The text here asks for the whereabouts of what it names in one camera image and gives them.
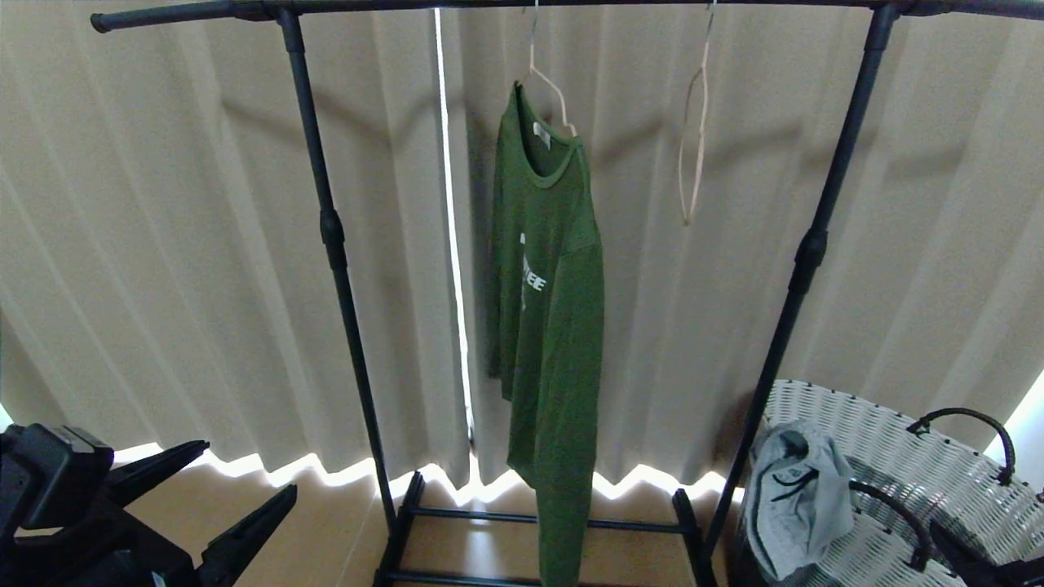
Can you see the beige curtain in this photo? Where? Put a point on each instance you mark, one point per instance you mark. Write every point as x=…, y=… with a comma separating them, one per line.
x=163, y=244

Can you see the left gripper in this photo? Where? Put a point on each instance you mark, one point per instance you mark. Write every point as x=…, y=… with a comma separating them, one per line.
x=122, y=550

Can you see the black clothes rack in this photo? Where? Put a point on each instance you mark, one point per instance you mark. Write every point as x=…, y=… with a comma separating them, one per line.
x=333, y=236

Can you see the green printed sleeveless shirt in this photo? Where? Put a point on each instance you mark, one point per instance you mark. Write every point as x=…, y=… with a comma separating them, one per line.
x=555, y=367

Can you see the white laundry basket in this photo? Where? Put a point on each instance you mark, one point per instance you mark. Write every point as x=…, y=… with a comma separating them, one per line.
x=897, y=440

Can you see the pink clothes hanger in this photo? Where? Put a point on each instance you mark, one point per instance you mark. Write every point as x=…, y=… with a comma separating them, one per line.
x=706, y=49
x=531, y=57

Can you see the pale grey shorts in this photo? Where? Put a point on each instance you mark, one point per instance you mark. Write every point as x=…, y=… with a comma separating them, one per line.
x=803, y=497

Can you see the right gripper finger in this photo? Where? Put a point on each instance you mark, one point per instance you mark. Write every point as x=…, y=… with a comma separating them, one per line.
x=995, y=571

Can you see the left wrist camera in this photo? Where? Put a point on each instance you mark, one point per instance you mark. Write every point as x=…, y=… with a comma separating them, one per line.
x=57, y=473

